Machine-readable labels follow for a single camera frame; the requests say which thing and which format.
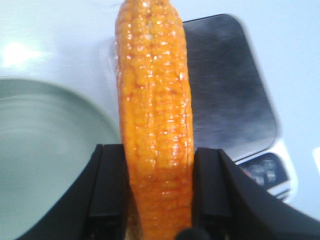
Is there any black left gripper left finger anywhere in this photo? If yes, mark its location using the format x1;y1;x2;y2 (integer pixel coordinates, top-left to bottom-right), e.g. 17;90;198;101
19;144;129;240

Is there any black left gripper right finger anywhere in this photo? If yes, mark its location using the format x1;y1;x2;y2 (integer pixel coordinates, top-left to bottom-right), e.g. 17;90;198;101
192;148;320;240

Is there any orange corn cob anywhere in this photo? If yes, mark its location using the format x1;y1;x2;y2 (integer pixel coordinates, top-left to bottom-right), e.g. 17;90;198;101
115;0;194;240

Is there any light green round plate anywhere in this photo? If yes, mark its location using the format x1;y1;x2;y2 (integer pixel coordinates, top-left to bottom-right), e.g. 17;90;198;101
0;79;120;240

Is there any black electronic kitchen scale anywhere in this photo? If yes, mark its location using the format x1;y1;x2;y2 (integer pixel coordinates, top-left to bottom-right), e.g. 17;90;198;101
182;14;297;201

